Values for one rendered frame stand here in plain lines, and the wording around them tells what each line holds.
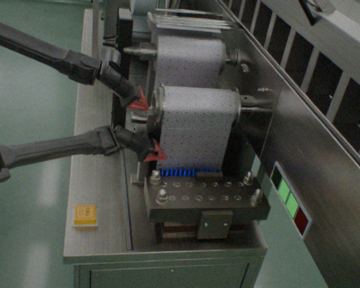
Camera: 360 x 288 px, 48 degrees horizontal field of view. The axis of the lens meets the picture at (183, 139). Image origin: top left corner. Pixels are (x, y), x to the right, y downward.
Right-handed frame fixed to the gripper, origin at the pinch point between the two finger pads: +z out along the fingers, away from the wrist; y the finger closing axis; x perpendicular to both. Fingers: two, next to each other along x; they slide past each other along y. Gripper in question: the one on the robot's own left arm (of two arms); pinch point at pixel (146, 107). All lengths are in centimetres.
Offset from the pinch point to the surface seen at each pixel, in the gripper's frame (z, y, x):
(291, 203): 24, 46, 22
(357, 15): 263, -266, 147
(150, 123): 5.9, 0.7, -3.5
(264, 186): 68, 3, 7
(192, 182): 24.0, 17.5, -3.9
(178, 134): 10.9, 8.7, 3.0
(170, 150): 13.8, 9.2, -3.2
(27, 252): 50, -39, -127
